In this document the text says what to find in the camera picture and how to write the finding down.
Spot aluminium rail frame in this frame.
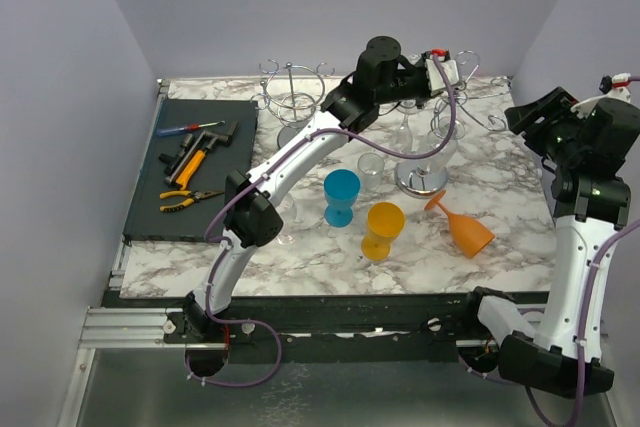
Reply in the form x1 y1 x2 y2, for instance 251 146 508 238
54 77 186 427

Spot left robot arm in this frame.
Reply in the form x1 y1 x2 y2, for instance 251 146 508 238
187 36 460 342

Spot orange plastic goblet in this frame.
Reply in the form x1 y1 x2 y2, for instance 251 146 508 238
424 190 495 259

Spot blue handled screwdriver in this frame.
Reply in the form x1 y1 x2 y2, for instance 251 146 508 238
155 121 225 137

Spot scrolled chrome glass rack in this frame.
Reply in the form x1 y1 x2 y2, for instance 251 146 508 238
394 50 511 198

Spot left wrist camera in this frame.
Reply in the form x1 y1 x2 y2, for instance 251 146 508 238
424 49 462 98

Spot clear ribbed wine glass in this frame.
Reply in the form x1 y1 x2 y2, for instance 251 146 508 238
422 117 466 174

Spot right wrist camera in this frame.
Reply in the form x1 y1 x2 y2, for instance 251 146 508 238
571 73 639 119

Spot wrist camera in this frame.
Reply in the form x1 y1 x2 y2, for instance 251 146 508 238
571 73 639 119
424 49 462 98

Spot yellow plastic goblet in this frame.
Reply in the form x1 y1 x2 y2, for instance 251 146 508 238
361 202 405 261

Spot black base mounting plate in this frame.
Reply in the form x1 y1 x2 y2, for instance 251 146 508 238
101 291 490 371

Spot yellow handled pliers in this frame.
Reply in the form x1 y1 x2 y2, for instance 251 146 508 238
159 190 223 213

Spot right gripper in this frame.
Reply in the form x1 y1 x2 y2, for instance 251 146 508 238
506 85 590 165

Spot blue plastic goblet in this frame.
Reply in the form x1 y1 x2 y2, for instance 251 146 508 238
323 169 361 228

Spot dark tool mat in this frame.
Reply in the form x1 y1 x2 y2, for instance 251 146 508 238
123 99 258 242

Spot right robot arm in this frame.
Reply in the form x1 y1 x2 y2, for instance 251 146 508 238
459 86 639 399

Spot round chrome glass rack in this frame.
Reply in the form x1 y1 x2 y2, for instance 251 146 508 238
251 59 335 149

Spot short ribbed clear glass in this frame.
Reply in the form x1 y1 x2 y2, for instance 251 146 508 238
357 153 385 192

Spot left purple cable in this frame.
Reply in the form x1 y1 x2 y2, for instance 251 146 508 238
183 54 459 389

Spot tall clear flute glass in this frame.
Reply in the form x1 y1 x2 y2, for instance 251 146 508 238
390 100 417 154

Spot black orange hammer tool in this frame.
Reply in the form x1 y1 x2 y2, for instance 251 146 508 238
164 121 239 191

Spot clear stemmed wine glass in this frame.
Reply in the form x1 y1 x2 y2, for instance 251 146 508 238
276 194 297 246

